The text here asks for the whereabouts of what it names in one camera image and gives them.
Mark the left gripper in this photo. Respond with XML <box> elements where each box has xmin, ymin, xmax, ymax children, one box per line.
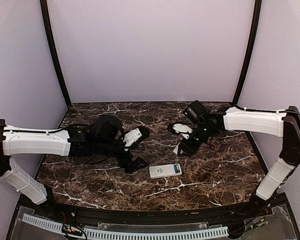
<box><xmin>95</xmin><ymin>134</ymin><xmax>149</xmax><ymax>174</ymax></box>

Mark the right black frame post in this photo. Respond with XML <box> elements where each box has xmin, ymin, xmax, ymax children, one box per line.
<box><xmin>232</xmin><ymin>0</ymin><xmax>262</xmax><ymax>105</ymax></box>

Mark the white cable duct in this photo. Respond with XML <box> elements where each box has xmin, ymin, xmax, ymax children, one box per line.
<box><xmin>21</xmin><ymin>213</ymin><xmax>229</xmax><ymax>240</ymax></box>

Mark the black frame post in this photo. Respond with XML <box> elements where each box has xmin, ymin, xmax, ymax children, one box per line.
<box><xmin>232</xmin><ymin>0</ymin><xmax>262</xmax><ymax>105</ymax></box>
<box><xmin>39</xmin><ymin>0</ymin><xmax>72</xmax><ymax>108</ymax></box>

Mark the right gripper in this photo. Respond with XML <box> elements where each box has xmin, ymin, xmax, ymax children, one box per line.
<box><xmin>177</xmin><ymin>123</ymin><xmax>215</xmax><ymax>157</ymax></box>

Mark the black front rail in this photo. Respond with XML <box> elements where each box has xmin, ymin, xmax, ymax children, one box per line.
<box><xmin>19</xmin><ymin>193</ymin><xmax>288</xmax><ymax>227</ymax></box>

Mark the left black frame post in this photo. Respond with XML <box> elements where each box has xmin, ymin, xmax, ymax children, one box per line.
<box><xmin>39</xmin><ymin>0</ymin><xmax>72</xmax><ymax>108</ymax></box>

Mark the white remote control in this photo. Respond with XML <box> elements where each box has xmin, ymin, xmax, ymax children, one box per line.
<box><xmin>149</xmin><ymin>163</ymin><xmax>183</xmax><ymax>179</ymax></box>

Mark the white battery cover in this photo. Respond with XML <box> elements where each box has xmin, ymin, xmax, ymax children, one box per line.
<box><xmin>173</xmin><ymin>145</ymin><xmax>179</xmax><ymax>155</ymax></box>

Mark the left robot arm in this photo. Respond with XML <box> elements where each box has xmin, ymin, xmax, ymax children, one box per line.
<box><xmin>0</xmin><ymin>114</ymin><xmax>150</xmax><ymax>218</ymax></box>

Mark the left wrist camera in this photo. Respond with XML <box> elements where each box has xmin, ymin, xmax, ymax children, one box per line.
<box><xmin>122</xmin><ymin>126</ymin><xmax>150</xmax><ymax>151</ymax></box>

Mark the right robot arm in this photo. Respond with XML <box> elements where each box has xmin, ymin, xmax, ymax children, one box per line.
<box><xmin>170</xmin><ymin>100</ymin><xmax>300</xmax><ymax>217</ymax></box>

